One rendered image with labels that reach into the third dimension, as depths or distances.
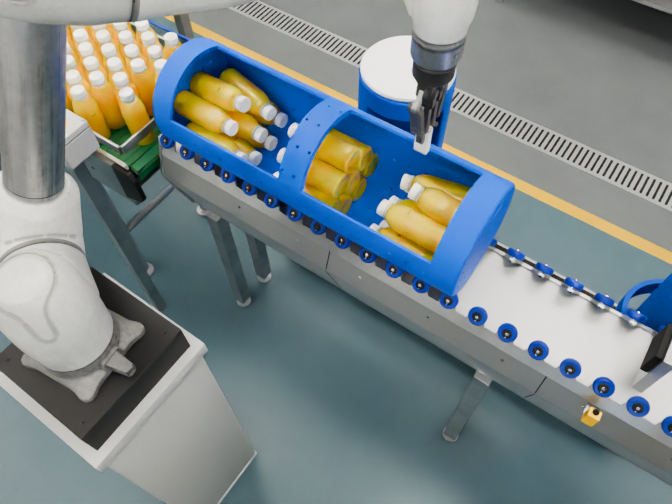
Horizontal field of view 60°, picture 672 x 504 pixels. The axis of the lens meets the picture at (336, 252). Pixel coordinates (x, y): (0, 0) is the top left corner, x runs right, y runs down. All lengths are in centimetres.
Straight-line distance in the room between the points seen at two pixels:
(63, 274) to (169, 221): 172
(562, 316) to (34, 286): 112
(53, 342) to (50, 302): 8
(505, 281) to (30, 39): 111
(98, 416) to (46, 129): 54
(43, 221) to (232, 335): 139
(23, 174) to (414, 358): 166
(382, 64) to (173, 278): 135
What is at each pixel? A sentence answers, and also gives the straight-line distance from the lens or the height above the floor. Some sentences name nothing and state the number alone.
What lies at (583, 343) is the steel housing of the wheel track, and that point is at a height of 93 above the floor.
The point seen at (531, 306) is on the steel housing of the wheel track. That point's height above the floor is 93.
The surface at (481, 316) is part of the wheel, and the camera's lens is 138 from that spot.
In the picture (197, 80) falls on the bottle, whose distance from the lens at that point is 161.
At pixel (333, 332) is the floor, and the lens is 239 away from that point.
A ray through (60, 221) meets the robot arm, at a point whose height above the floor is 131.
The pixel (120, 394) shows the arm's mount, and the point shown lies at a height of 109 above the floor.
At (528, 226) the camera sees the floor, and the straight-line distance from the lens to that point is 277.
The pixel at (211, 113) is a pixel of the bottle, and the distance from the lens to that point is 154.
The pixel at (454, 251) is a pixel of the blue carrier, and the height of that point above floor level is 118.
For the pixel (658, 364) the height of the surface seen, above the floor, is 106.
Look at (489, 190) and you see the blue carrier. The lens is 124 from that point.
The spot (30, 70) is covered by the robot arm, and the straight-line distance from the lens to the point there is 99.
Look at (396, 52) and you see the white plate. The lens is 182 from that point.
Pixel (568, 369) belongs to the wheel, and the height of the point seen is 97.
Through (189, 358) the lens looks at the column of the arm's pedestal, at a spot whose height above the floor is 100.
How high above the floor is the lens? 218
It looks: 58 degrees down
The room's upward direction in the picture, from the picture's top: 2 degrees counter-clockwise
